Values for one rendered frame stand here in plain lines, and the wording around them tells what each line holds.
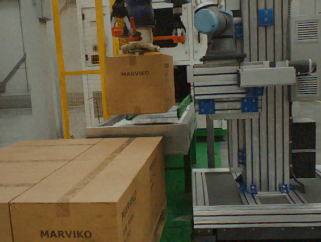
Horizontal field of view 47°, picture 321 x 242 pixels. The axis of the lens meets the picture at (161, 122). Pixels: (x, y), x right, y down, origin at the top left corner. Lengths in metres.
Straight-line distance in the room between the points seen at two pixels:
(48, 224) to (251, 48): 1.43
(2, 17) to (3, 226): 11.55
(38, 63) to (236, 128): 1.95
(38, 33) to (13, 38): 9.13
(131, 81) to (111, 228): 1.40
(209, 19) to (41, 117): 2.10
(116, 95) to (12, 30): 10.24
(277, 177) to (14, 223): 1.49
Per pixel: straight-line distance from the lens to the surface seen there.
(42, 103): 3.51
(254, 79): 1.88
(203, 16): 1.88
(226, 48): 1.98
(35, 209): 1.42
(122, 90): 2.56
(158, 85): 2.51
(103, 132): 2.59
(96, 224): 1.35
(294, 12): 5.41
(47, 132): 3.53
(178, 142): 2.50
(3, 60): 12.77
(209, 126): 3.04
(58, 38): 3.99
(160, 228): 2.35
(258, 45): 2.20
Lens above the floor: 0.98
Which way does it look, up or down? 8 degrees down
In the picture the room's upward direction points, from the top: 3 degrees counter-clockwise
